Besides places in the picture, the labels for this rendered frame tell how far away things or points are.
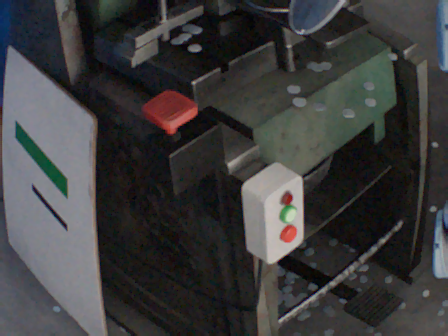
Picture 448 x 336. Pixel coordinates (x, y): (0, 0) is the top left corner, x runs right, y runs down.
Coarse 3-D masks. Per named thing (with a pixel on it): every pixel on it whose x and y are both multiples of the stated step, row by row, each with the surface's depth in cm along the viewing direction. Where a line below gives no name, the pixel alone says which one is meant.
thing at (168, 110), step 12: (156, 96) 164; (168, 96) 163; (180, 96) 163; (144, 108) 162; (156, 108) 161; (168, 108) 161; (180, 108) 160; (192, 108) 160; (156, 120) 160; (168, 120) 159; (180, 120) 159; (168, 132) 163
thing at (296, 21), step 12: (300, 0) 176; (312, 0) 169; (324, 0) 164; (336, 0) 158; (300, 12) 172; (312, 12) 167; (324, 12) 161; (300, 24) 169; (312, 24) 164; (324, 24) 159
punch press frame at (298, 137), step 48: (96, 0) 192; (144, 0) 214; (336, 48) 192; (384, 48) 193; (240, 96) 181; (288, 96) 180; (336, 96) 186; (384, 96) 198; (288, 144) 182; (336, 144) 192; (384, 240) 220
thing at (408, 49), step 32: (384, 32) 198; (416, 64) 193; (416, 96) 198; (416, 128) 204; (416, 160) 209; (384, 192) 226; (416, 192) 214; (352, 224) 242; (384, 224) 230; (416, 224) 219; (384, 256) 235; (416, 256) 228
